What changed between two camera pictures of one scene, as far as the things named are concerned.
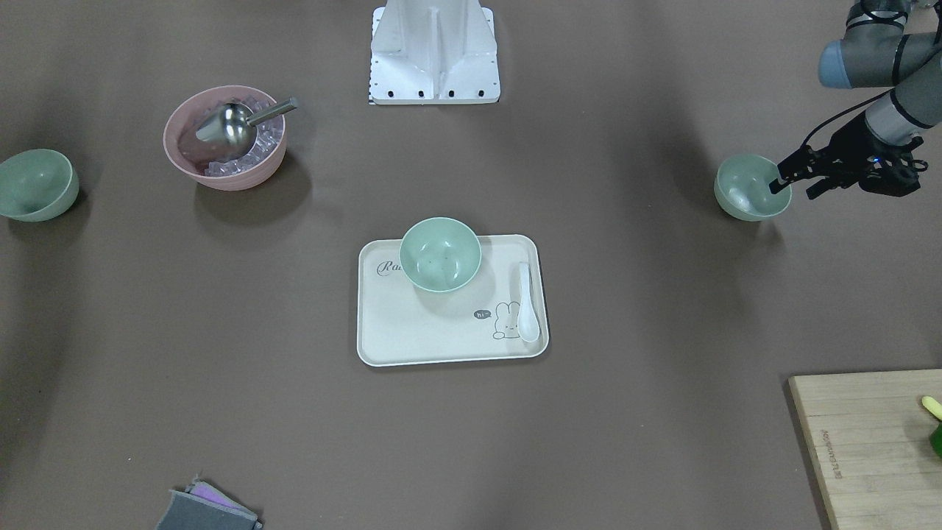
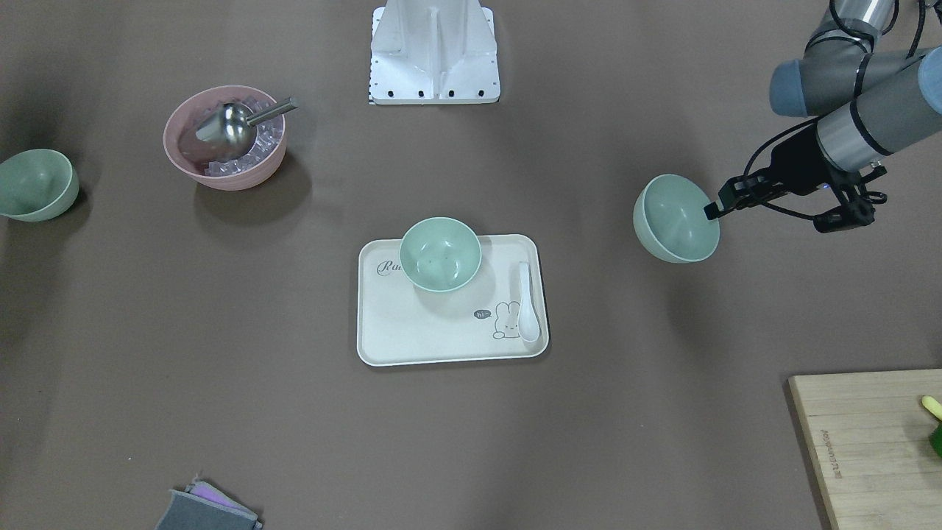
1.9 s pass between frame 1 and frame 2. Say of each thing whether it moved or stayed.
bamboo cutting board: stayed
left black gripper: moved
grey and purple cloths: stayed
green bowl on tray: stayed
